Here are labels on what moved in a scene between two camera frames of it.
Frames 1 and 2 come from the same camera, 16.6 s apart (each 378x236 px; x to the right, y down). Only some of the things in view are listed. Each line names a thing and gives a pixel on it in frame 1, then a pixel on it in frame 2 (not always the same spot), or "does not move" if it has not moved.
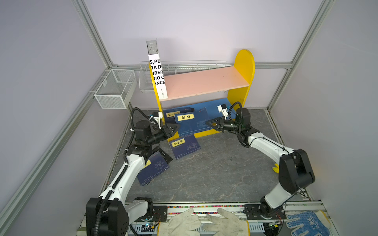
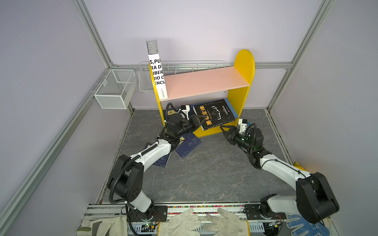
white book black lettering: x=154 y=62 does not move
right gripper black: x=220 y=125 -> x=234 y=132
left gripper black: x=171 y=133 -> x=196 y=123
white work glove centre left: x=182 y=224 does not move
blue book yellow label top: x=184 y=146 does not move
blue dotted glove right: x=315 y=223 does not move
